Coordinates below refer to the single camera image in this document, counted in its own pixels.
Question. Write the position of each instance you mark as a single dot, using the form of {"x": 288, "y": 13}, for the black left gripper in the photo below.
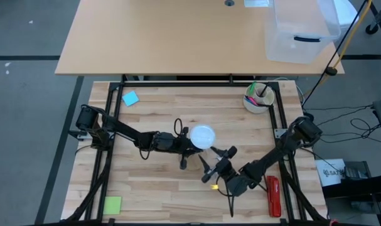
{"x": 184, "y": 146}

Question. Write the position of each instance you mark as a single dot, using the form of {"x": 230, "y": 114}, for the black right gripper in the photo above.
{"x": 224, "y": 168}

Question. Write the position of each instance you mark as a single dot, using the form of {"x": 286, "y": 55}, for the white globe lightbulb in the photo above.
{"x": 202, "y": 136}

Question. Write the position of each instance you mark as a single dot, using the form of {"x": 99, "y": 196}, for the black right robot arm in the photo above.
{"x": 271, "y": 158}

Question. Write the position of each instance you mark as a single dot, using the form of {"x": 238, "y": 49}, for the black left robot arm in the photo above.
{"x": 127, "y": 132}

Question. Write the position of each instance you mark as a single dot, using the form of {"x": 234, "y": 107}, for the blue pen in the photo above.
{"x": 247, "y": 100}

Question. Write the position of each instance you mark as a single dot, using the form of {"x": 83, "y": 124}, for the pink pen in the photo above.
{"x": 253, "y": 101}

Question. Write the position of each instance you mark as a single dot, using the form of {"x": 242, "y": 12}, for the blue sticky note pad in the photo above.
{"x": 130, "y": 99}

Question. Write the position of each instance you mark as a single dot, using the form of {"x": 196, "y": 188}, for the red stapler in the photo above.
{"x": 273, "y": 197}

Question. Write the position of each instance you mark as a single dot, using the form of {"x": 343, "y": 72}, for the thick black marker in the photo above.
{"x": 264, "y": 105}

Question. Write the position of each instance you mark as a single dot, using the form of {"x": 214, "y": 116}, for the white round pen cup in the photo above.
{"x": 267, "y": 99}

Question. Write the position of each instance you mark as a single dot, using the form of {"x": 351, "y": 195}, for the green marker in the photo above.
{"x": 253, "y": 86}

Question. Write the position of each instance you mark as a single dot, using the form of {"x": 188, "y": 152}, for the thin black pen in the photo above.
{"x": 264, "y": 90}

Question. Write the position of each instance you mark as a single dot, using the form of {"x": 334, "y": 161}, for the green sticky note pad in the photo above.
{"x": 112, "y": 205}

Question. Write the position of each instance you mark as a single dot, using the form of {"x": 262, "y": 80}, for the light wooden desk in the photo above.
{"x": 162, "y": 37}

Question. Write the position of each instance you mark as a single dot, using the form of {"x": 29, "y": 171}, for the white printed paper sign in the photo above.
{"x": 329, "y": 172}

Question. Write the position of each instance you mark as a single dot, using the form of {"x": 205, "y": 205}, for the small red object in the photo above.
{"x": 333, "y": 222}

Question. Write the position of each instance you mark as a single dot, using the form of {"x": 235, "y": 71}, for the clear plastic storage bin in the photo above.
{"x": 300, "y": 50}

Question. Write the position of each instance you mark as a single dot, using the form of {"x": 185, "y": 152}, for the grey electronic device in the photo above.
{"x": 355, "y": 171}

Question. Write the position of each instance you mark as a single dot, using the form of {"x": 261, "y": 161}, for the black equipment cart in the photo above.
{"x": 359, "y": 190}

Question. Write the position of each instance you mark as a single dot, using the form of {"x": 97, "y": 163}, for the small white card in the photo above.
{"x": 256, "y": 3}

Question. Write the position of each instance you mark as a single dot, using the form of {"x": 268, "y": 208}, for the black caster stand leg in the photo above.
{"x": 371, "y": 29}

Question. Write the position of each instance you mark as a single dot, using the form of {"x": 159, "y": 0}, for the black aluminium table frame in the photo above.
{"x": 196, "y": 84}

